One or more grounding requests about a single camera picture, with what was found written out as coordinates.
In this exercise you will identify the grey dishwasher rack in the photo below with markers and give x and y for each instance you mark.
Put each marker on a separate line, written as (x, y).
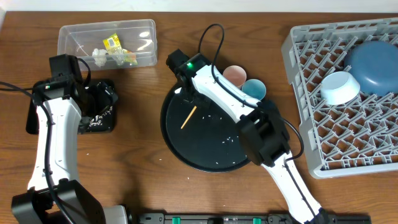
(358, 137)

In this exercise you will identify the black rectangular waste tray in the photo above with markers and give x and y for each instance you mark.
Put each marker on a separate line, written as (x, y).
(106, 98)

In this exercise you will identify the clear plastic bin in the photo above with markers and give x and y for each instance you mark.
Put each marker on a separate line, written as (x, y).
(137, 36)

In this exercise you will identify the wooden chopstick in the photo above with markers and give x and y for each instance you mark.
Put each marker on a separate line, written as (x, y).
(188, 117)

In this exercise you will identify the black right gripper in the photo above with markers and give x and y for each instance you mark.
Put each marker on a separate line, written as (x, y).
(188, 94)

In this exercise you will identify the white tissue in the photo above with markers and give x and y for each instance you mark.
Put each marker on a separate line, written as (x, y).
(99, 56)

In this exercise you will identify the pink cup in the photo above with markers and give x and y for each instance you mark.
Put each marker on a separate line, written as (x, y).
(236, 75)

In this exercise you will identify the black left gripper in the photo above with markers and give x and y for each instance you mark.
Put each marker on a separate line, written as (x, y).
(101, 98)

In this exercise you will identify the yellow snack wrapper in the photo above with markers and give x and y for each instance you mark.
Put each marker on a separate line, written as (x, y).
(120, 55)

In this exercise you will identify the light blue cup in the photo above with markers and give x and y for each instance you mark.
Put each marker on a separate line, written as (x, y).
(254, 88)

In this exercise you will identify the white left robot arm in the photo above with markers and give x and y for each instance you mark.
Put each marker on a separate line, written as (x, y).
(67, 104)

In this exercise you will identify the light blue small bowl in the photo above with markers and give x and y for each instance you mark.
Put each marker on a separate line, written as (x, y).
(339, 87)

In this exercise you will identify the large dark blue bowl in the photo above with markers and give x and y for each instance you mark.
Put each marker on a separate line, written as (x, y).
(374, 66)

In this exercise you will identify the pile of rice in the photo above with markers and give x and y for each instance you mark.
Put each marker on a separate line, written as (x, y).
(103, 120)

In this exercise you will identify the round black serving tray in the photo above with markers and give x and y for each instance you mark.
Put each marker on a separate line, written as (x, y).
(208, 142)

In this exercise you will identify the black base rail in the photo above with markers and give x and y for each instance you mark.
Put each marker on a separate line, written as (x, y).
(160, 218)

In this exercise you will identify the white plastic spoon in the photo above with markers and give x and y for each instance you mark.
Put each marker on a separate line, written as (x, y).
(178, 90)

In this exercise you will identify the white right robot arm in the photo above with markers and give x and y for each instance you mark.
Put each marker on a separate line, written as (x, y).
(262, 132)

